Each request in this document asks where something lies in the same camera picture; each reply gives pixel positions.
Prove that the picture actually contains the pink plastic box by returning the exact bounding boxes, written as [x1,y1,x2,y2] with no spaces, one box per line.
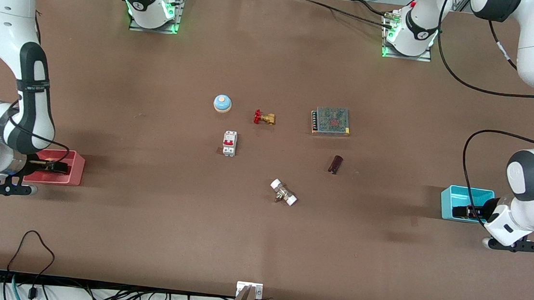
[23,146,87,187]

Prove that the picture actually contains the cyan plastic box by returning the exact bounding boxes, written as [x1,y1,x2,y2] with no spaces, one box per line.
[438,184,496,225]

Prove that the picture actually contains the dark brown small cylinder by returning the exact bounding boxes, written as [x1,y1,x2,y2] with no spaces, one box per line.
[327,155,344,175]

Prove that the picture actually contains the metal mesh power supply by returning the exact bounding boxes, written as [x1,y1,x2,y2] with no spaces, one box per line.
[310,105,353,139]

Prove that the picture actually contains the blue desk bell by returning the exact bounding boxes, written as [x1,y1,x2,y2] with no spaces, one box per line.
[212,93,234,114]

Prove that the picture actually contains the brass fitting white ends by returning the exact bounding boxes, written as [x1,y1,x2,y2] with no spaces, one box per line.
[269,178,300,207]

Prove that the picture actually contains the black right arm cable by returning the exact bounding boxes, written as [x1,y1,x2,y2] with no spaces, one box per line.
[3,98,76,167]

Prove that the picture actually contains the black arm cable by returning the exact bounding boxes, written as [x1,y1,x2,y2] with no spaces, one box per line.
[420,0,534,234]
[3,98,76,167]

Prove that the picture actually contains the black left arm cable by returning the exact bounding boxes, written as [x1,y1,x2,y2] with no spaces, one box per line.
[420,0,534,234]

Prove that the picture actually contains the teal cable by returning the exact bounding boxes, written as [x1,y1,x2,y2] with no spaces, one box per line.
[10,275,24,300]

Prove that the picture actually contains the black looped cable with plug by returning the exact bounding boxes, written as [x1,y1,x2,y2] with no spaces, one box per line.
[4,229,58,300]

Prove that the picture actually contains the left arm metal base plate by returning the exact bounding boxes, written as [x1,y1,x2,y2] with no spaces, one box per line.
[380,8,437,64]

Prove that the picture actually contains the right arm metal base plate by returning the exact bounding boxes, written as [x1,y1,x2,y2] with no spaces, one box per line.
[128,0,186,36]

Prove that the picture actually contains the white circuit breaker red switch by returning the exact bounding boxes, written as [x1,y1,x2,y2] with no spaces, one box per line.
[221,130,239,157]

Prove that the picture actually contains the brass valve red handle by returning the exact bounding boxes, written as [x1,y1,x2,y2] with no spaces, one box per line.
[253,109,277,127]

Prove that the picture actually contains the silver table edge bracket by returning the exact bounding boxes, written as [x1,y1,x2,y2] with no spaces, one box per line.
[235,281,264,300]

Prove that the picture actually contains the short black table cable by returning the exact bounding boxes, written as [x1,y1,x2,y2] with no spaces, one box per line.
[352,0,396,19]

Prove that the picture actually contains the long black table cable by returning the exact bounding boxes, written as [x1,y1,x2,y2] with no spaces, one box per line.
[292,0,391,28]

